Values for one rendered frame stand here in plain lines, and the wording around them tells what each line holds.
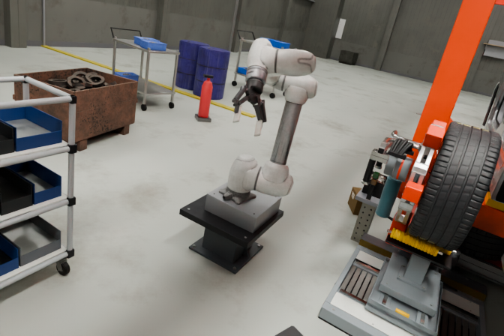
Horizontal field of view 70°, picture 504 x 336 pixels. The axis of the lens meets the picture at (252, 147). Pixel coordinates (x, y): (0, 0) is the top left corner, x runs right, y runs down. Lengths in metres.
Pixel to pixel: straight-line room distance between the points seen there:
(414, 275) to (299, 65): 1.44
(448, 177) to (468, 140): 0.22
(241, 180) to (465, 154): 1.18
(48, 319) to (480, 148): 2.17
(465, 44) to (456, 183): 0.94
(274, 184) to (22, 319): 1.41
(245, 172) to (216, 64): 4.24
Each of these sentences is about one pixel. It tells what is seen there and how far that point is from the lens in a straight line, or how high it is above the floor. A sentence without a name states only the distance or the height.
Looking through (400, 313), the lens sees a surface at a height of 0.17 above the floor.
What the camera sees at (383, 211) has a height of 0.53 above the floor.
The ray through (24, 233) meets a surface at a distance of 2.31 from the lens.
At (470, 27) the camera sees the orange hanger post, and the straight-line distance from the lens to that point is 2.52.
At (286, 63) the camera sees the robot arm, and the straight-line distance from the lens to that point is 1.54.
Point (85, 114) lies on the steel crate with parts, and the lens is 3.67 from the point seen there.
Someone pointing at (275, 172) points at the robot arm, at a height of 0.66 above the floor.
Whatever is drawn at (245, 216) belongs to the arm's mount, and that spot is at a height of 0.39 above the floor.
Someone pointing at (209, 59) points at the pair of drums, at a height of 0.67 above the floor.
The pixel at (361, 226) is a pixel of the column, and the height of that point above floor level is 0.14.
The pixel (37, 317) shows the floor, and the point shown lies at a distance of 2.12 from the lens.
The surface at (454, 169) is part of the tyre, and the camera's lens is 1.90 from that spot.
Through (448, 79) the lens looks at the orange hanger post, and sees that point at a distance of 2.51.
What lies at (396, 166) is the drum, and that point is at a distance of 2.15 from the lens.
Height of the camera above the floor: 1.49
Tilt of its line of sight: 20 degrees down
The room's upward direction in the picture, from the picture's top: 11 degrees clockwise
